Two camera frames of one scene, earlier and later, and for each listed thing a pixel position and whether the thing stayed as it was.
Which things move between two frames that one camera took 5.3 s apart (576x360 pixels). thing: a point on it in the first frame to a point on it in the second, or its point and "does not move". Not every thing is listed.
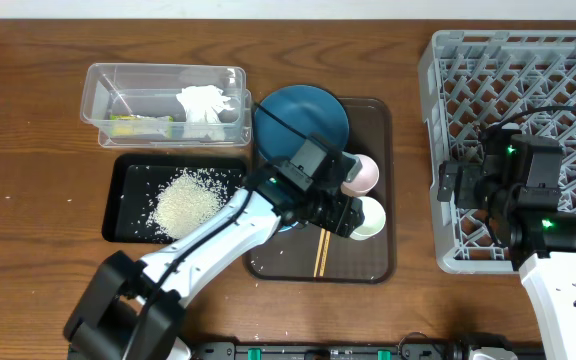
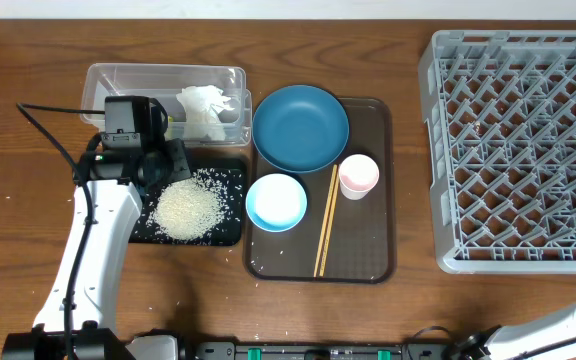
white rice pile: x=187 y=200 does not move
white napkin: x=202 y=104 does not move
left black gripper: x=350 y=217 to x=178 y=147
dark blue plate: x=305 y=108 does not move
